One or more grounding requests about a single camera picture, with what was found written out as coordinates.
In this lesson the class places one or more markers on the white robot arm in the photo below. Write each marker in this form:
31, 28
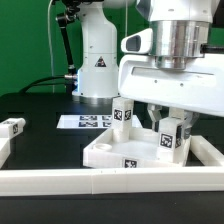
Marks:
168, 64

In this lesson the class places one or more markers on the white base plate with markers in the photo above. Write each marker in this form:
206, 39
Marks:
84, 122

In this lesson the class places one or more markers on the white square table top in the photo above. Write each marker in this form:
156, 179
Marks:
140, 151

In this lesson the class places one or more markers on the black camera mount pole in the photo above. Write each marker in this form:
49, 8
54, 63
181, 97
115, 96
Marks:
63, 20

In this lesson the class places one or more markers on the white U-shaped fence wall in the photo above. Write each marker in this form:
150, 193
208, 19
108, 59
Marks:
103, 181

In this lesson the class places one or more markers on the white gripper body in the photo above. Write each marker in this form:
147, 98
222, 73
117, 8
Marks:
197, 88

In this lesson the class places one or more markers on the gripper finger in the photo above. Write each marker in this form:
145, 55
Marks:
155, 115
189, 119

